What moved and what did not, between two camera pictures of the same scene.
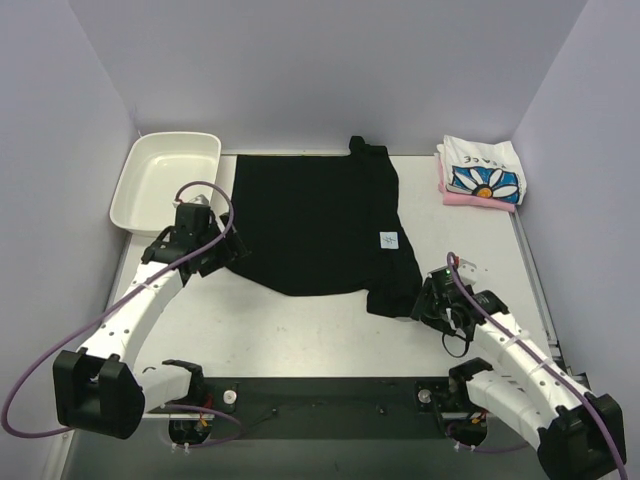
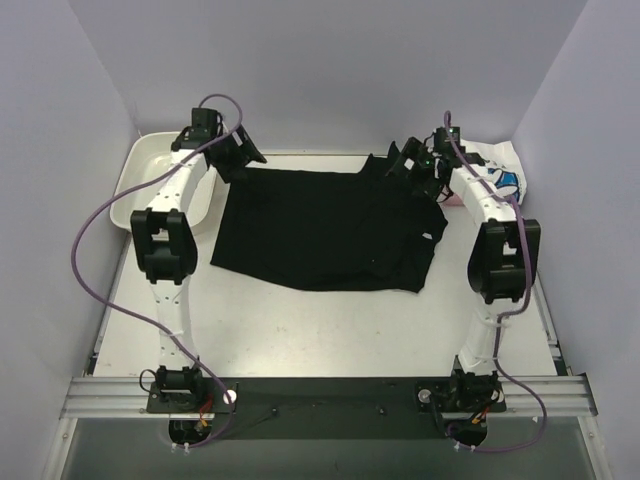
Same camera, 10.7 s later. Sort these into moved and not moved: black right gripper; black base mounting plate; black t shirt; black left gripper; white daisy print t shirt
Moved: black left gripper; black t shirt; black right gripper
Not moved: black base mounting plate; white daisy print t shirt
